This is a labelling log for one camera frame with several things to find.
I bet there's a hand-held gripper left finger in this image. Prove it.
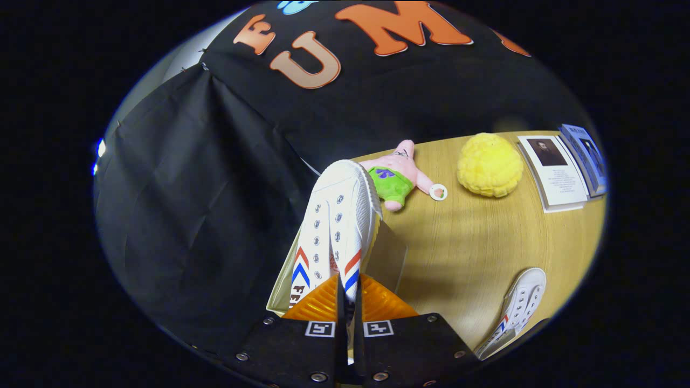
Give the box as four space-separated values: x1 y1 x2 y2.
226 273 349 388

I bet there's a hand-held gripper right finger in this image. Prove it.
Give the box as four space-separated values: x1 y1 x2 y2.
354 273 481 388

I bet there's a white canvas shoe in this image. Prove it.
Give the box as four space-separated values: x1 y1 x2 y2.
474 267 547 361
289 160 384 365

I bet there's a pink starfish plush toy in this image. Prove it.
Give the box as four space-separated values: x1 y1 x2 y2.
358 140 449 212

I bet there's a black backdrop cloth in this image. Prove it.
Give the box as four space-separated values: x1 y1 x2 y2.
94 0 594 368

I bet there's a yellow plush ball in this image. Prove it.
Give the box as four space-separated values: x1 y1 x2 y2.
457 132 525 198

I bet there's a white portrait cover book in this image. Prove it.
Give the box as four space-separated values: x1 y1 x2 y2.
517 134 590 214

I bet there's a blue cover book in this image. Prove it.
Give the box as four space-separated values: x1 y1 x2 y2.
557 123 609 198

